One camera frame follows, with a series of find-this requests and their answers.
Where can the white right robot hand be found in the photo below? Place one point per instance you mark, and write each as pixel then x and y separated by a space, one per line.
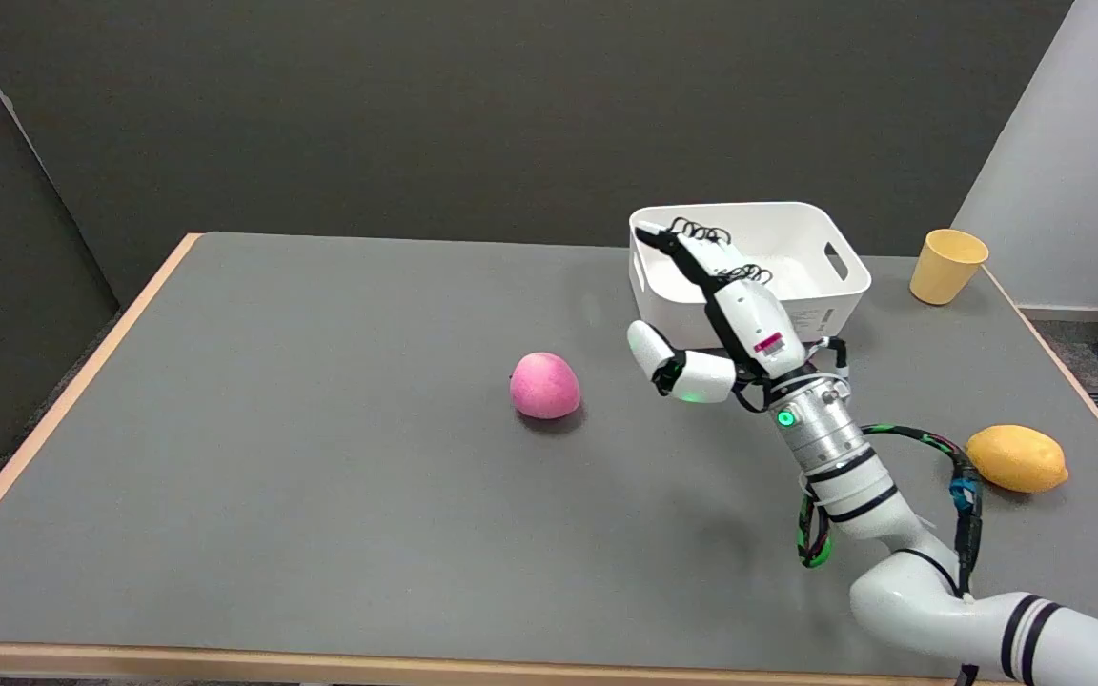
pixel 749 319

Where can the yellow lemon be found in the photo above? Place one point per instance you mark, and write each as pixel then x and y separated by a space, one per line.
pixel 1017 458

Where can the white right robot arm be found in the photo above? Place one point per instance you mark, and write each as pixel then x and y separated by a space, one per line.
pixel 883 534

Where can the white plastic bin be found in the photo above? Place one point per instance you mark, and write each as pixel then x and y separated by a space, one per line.
pixel 797 276

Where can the yellow plastic cup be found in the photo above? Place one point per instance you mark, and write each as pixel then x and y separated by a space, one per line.
pixel 945 266

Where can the pink apple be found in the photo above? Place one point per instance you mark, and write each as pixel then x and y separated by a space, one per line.
pixel 544 385

